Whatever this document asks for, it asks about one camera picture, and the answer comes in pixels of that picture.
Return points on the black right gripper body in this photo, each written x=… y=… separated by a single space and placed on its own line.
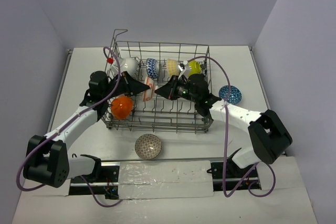
x=184 y=91

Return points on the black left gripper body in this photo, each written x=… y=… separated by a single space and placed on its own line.
x=125 y=84

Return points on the plain white bowl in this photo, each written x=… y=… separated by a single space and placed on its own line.
x=131 y=66

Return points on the orange geometric patterned bowl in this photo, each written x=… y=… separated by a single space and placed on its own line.
x=121 y=107

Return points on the white bowl yellow flower pattern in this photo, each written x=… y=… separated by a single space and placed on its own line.
x=172 y=67

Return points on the blue zigzag patterned bowl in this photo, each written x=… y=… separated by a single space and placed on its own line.
x=152 y=68

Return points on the grey wire dish rack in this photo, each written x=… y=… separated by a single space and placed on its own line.
x=160 y=114

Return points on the blue triangle patterned bowl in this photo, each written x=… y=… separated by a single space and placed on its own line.
x=235 y=95

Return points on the grey brown patterned bowl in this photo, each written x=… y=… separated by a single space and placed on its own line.
x=148 y=146

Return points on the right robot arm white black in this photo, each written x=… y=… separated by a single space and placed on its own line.
x=268 y=136

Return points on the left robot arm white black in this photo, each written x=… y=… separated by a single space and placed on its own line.
x=47 y=161

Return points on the white taped cover panel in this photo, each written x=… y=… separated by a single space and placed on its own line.
x=159 y=180

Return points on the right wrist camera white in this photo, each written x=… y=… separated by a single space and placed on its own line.
x=184 y=69

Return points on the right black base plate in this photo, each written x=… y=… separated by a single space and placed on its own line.
x=233 y=176

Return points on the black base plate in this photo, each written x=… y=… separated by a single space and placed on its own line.
x=233 y=176
x=106 y=184

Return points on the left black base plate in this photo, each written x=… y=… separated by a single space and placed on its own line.
x=106 y=184

